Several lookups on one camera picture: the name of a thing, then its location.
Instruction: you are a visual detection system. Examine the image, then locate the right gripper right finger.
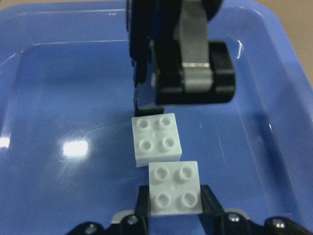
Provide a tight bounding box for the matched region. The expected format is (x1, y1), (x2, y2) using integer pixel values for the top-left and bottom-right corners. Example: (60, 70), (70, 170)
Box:
(199, 185), (224, 235)

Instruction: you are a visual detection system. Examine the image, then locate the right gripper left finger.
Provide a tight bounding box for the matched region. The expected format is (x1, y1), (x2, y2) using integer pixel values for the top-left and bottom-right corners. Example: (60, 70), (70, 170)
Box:
(134, 186), (150, 235)

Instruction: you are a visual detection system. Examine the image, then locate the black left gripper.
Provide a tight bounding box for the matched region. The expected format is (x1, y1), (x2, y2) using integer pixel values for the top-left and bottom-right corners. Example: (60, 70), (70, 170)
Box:
(126, 0), (236, 117)

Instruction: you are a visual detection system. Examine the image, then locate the white block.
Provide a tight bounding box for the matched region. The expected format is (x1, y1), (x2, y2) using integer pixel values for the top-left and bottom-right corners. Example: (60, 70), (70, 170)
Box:
(149, 161), (202, 216)
(132, 113), (182, 167)

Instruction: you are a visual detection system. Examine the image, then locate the blue plastic tray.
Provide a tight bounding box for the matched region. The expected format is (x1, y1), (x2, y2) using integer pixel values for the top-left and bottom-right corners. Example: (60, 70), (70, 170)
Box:
(0, 0), (313, 235)

